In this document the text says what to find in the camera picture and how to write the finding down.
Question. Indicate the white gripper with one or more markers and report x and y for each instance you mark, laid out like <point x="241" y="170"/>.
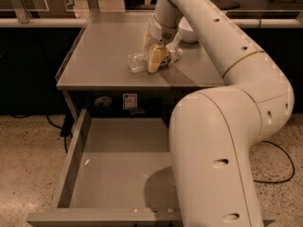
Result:
<point x="158" y="32"/>

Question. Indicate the clear plastic water bottle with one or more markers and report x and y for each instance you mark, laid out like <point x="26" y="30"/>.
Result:
<point x="138" y="62"/>

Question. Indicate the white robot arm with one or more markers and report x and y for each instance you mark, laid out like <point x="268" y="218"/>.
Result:
<point x="211" y="130"/>

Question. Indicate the grey cabinet with top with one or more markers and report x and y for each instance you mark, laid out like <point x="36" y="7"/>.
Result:
<point x="98" y="61"/>

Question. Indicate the open grey top drawer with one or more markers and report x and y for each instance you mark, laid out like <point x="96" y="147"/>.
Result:
<point x="129" y="181"/>

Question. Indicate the white ceramic bowl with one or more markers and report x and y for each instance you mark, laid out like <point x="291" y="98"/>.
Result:
<point x="186" y="31"/>

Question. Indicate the dark desk in background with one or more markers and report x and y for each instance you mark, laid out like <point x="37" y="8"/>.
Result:
<point x="226" y="4"/>

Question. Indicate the white wall outlet box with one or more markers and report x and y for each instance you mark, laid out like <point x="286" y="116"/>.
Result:
<point x="129" y="101"/>

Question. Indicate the round grey wall socket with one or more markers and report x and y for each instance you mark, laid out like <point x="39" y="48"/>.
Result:
<point x="103" y="101"/>

